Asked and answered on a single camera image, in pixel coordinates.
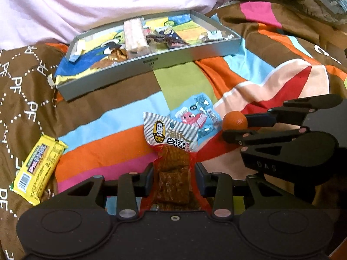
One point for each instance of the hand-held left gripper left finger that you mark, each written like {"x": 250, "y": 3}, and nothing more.
{"x": 148, "y": 180}

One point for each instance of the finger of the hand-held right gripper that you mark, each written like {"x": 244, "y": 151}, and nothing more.
{"x": 257, "y": 136}
{"x": 260, "y": 119}

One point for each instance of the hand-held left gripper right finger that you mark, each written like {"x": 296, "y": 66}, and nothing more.
{"x": 200, "y": 180}

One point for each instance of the small round orange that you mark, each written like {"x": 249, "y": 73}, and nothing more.
{"x": 234, "y": 120}

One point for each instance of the striped label tofu snack packet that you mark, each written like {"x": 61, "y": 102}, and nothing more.
{"x": 170, "y": 138}

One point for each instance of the light blue snack packet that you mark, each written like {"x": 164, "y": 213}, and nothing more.
{"x": 202, "y": 115}

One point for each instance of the white green label packet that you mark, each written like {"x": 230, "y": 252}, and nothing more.
{"x": 214, "y": 35}

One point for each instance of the grey shallow tray box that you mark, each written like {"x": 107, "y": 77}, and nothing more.
{"x": 162, "y": 61}

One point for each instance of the dark brown snack packet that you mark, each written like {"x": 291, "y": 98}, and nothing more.
{"x": 173, "y": 42}

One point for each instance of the long pink white packet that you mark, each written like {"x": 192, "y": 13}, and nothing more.
{"x": 135, "y": 38}

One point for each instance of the colourful striped brown blanket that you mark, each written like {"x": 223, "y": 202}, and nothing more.
{"x": 244, "y": 67}

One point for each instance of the yellow snack bar packet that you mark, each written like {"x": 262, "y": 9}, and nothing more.
{"x": 35, "y": 168}

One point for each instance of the grey patterned cloth bundle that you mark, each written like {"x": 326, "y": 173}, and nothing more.
{"x": 320, "y": 0}

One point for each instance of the colourful cartoon drawing sheet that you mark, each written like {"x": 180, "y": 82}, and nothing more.
{"x": 89, "y": 59}

